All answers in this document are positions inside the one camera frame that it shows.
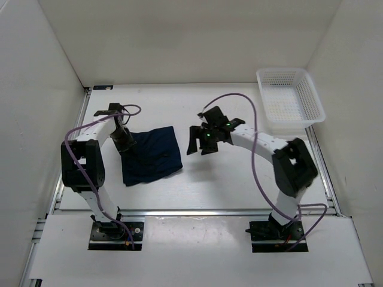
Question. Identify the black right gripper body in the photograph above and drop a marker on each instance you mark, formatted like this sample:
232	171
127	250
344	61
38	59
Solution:
210	133

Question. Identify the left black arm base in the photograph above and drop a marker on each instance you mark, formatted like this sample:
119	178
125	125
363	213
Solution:
109	236

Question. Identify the white plastic mesh basket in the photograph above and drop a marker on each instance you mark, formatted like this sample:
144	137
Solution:
290	100

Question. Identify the navy blue shorts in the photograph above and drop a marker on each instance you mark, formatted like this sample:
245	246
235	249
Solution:
156	155

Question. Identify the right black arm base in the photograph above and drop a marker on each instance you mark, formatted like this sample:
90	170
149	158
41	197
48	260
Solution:
271	237

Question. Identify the small dark label sticker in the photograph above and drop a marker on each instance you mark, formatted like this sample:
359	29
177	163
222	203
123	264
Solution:
103	87

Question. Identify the front aluminium rail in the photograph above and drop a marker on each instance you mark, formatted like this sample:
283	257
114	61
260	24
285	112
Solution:
194	212

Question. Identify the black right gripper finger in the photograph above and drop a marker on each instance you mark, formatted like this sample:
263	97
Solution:
194	137
208	147

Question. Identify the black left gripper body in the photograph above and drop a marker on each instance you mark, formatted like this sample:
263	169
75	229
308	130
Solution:
123	139

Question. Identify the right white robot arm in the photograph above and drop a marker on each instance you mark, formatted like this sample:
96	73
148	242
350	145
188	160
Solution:
293	167

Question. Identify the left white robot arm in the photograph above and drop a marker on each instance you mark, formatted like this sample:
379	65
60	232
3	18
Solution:
82	164

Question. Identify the right aluminium frame rail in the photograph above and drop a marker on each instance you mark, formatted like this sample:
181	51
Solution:
336	240

